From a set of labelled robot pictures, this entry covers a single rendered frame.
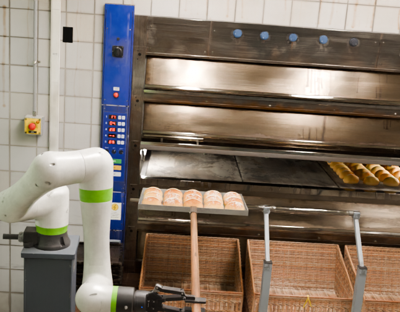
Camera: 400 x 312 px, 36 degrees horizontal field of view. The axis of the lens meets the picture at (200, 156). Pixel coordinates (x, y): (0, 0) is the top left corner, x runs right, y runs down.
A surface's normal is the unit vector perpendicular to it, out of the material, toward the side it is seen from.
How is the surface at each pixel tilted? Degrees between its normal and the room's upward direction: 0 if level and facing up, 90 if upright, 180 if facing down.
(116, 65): 90
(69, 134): 90
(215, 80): 70
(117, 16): 90
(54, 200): 88
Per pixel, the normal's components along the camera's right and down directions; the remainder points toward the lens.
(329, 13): 0.02, 0.23
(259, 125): 0.04, -0.11
